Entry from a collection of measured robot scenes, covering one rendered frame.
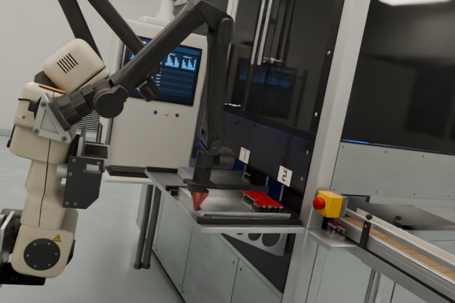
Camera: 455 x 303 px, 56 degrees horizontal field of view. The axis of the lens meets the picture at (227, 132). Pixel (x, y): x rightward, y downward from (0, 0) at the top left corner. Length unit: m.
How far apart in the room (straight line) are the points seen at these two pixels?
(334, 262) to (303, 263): 0.14
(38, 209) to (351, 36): 1.13
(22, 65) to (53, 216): 5.39
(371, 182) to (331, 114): 0.34
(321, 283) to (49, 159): 1.05
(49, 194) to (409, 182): 1.31
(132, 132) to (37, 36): 4.59
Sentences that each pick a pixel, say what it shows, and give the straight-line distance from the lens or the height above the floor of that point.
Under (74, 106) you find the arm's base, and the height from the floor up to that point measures 1.21.
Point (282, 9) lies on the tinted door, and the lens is 1.91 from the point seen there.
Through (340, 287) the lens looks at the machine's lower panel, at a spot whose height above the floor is 0.65.
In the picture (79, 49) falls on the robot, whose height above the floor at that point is 1.36.
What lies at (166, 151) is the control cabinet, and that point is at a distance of 2.34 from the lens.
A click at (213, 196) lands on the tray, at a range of 1.71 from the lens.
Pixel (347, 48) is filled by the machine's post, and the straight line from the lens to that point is 1.51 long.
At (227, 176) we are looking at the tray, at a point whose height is 0.88.
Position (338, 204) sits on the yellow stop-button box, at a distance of 1.49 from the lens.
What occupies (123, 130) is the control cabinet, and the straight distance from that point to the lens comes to 2.26.
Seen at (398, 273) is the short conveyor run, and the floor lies 0.87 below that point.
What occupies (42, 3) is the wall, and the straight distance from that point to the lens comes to 6.75.
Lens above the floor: 1.35
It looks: 7 degrees down
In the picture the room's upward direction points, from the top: 10 degrees clockwise
